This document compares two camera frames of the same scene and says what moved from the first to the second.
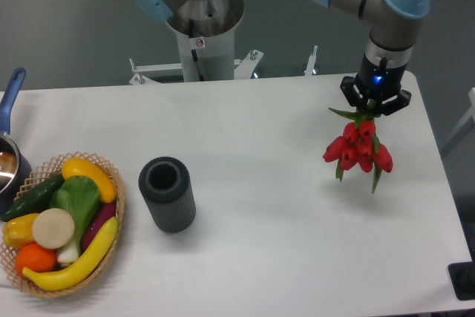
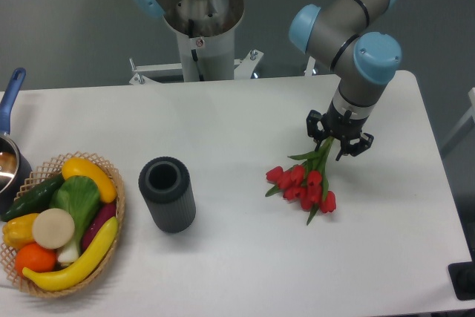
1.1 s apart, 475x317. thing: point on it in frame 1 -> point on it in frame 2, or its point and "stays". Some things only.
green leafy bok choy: x=79 y=197 stays
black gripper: x=377 y=82 -> x=341 y=125
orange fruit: x=35 y=257 stays
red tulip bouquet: x=359 y=146 -> x=305 y=182
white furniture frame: x=469 y=114 stays
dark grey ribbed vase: x=166 y=186 stays
